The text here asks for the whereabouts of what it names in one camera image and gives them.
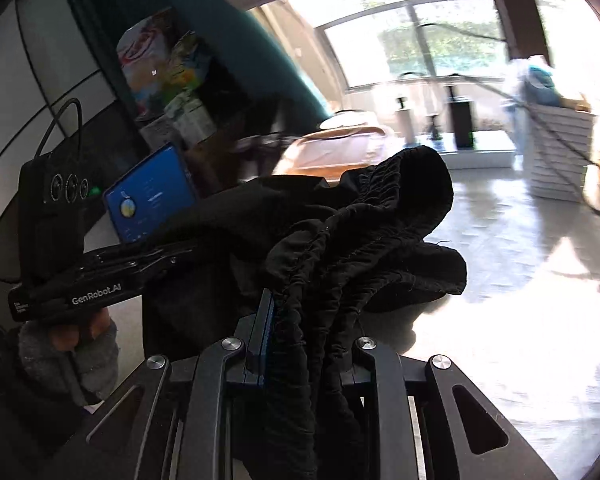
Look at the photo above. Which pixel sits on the teal curtain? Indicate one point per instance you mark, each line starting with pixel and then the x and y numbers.
pixel 205 20

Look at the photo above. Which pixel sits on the tablet with blue screen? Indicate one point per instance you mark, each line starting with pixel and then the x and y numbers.
pixel 140 200

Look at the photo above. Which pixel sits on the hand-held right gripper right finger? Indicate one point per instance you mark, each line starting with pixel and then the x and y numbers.
pixel 380 385

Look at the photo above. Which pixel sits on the yellow-green snack bag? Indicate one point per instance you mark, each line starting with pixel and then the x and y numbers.
pixel 185 70

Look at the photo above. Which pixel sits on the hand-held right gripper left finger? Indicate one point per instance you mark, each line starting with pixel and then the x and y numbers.
pixel 266 320

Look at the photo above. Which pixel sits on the white charger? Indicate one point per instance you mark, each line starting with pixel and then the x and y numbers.
pixel 405 120

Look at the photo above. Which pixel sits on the round wooden tray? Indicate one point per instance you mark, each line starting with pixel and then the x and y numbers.
pixel 340 152

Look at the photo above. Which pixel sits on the black charger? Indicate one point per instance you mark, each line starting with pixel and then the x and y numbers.
pixel 462 117

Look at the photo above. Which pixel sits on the black pants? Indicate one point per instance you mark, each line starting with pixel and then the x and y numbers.
pixel 355 220

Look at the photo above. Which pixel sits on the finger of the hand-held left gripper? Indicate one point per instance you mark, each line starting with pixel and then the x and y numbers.
pixel 175 258

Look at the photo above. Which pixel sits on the person's left hand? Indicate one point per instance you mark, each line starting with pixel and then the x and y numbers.
pixel 80 360

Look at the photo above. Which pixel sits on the red and white snack bag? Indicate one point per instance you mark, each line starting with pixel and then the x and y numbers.
pixel 140 50

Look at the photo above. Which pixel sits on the white slatted basket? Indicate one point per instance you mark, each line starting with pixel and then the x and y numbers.
pixel 560 150

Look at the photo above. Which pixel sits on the white printed box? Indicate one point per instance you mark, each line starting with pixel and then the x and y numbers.
pixel 180 120

